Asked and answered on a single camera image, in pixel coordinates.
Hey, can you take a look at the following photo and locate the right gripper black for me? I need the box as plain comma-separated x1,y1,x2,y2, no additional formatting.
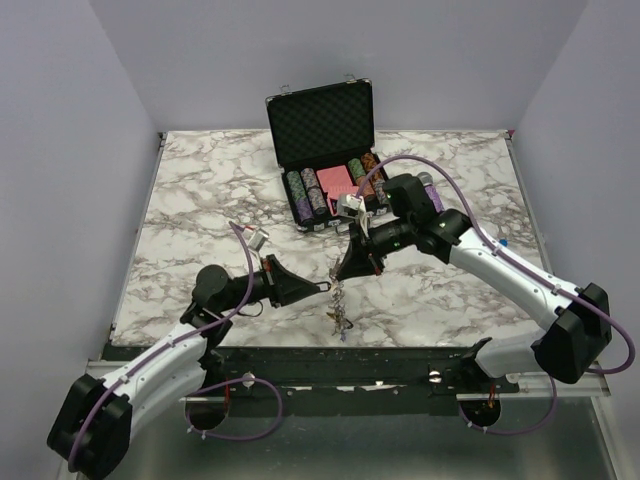
336,216,416,279

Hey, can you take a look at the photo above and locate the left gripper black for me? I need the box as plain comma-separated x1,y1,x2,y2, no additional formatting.
219,254,320,313

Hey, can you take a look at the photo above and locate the key with black tag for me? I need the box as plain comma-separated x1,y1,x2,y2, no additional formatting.
316,281,332,292

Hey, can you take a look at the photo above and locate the silver disc keyring holder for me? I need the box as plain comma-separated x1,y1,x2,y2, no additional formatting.
327,262,354,342

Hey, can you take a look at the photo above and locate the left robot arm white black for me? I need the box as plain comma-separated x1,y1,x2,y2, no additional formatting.
47,255,329,479

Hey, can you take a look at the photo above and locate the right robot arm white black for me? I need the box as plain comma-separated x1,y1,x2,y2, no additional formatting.
335,174,612,392

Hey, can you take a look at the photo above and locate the pink playing card deck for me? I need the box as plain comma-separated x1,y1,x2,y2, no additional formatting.
316,165,358,216

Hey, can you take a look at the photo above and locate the purple glitter toy microphone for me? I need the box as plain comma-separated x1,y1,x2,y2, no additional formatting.
417,171,445,213

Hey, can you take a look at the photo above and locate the black poker chip case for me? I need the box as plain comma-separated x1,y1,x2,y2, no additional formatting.
265,79,379,234

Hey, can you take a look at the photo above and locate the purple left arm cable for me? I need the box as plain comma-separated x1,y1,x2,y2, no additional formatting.
67,220,284,474

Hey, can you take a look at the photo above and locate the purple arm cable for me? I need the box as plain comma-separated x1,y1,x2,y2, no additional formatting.
67,220,284,474
357,154,626,435

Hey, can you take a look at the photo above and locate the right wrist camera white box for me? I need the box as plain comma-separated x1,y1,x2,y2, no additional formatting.
337,194,370,245

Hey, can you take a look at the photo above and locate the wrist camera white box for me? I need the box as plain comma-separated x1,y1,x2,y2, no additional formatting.
243,226,269,252
337,194,370,245

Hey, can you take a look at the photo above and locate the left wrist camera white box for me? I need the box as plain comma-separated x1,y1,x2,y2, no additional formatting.
243,226,269,252

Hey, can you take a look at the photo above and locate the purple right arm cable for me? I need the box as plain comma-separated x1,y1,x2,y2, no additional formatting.
357,154,626,435

